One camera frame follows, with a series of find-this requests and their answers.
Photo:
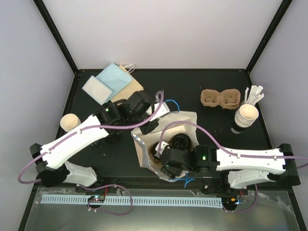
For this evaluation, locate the blue slotted cable duct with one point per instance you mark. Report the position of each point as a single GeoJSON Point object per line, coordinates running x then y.
{"type": "Point", "coordinates": [135, 201]}

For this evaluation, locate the circuit board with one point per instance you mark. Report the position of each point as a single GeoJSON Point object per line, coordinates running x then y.
{"type": "Point", "coordinates": [96, 199]}
{"type": "Point", "coordinates": [233, 201]}

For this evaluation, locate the brown kraft paper bag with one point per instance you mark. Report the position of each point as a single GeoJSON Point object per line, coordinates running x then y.
{"type": "Point", "coordinates": [130, 88]}

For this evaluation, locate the light blue paper bag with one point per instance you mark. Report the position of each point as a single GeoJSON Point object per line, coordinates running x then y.
{"type": "Point", "coordinates": [114, 78]}

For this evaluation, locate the left circuit board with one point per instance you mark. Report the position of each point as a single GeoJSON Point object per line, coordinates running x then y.
{"type": "Point", "coordinates": [96, 199]}

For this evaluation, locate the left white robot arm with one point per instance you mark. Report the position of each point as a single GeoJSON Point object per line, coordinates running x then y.
{"type": "Point", "coordinates": [51, 159]}

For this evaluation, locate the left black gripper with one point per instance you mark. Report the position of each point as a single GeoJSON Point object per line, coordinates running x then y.
{"type": "Point", "coordinates": [145, 129]}

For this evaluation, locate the white napkin pack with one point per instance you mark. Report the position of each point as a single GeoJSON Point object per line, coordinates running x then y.
{"type": "Point", "coordinates": [97, 90]}

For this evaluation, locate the brown pulp cup carrier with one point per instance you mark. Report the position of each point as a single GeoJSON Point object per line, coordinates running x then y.
{"type": "Point", "coordinates": [227, 99]}

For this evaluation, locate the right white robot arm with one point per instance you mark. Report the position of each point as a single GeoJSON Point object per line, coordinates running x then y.
{"type": "Point", "coordinates": [236, 168]}

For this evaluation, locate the paper cup stack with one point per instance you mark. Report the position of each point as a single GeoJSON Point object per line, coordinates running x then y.
{"type": "Point", "coordinates": [245, 116]}
{"type": "Point", "coordinates": [69, 121]}

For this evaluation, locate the right circuit board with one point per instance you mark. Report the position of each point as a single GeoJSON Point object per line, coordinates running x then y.
{"type": "Point", "coordinates": [233, 201]}

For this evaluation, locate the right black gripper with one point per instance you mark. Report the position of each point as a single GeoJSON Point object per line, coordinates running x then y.
{"type": "Point", "coordinates": [171, 172]}

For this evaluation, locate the glass of wrapped straws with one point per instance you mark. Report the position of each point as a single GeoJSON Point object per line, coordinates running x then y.
{"type": "Point", "coordinates": [253, 95]}

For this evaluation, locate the checkered pastry paper bag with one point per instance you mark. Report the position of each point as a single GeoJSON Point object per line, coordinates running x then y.
{"type": "Point", "coordinates": [146, 145]}

